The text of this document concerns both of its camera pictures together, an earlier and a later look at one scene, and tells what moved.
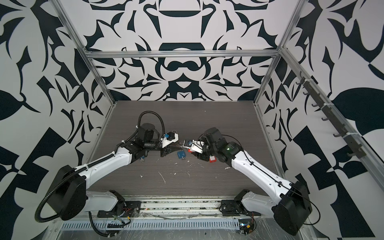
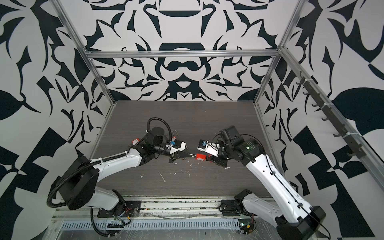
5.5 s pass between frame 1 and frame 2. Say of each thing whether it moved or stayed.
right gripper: moved
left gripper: moved
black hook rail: stayed
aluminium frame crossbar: stayed
